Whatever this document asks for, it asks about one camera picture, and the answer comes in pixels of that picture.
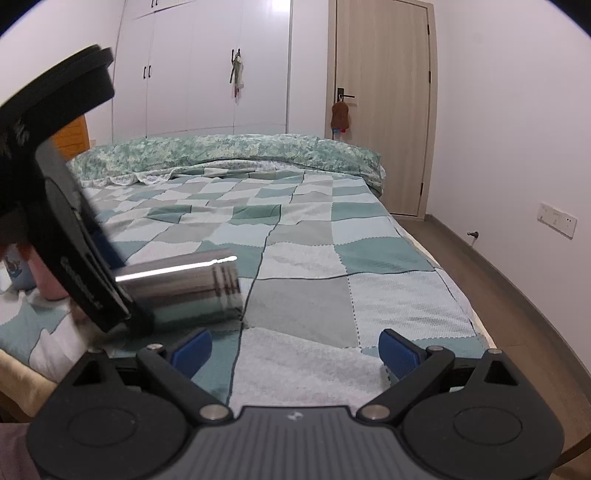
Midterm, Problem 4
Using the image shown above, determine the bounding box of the stainless steel cup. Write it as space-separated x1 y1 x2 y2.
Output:
113 249 245 327

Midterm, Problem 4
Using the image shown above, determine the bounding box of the blue cartoon cup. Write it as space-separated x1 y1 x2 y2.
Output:
1 244 36 291

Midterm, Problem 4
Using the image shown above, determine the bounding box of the wooden headboard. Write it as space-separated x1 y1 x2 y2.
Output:
52 115 90 161

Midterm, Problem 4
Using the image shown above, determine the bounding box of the green floral duvet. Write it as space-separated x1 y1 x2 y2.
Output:
68 134 386 195

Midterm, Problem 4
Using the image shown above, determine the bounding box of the checkered green grey bedsheet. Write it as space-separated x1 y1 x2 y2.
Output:
0 158 498 411

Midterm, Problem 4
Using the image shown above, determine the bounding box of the white wardrobe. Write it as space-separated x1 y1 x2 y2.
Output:
112 1 291 142

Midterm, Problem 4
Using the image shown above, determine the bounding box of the beige wooden door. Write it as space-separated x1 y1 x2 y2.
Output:
328 1 438 219

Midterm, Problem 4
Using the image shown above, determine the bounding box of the pink happy supply chain cup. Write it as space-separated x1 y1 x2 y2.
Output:
27 248 69 301

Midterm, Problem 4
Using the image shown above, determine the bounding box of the white wall socket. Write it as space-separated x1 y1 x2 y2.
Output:
537 203 578 239

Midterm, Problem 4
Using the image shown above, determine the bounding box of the charm hanging on wardrobe handle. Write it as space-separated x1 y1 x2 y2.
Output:
229 49 243 100

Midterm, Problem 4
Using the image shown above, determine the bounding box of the brown plush toy on handle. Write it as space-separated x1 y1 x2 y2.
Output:
331 100 349 135

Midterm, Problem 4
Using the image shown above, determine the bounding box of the black door handle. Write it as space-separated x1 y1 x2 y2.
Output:
337 88 355 102

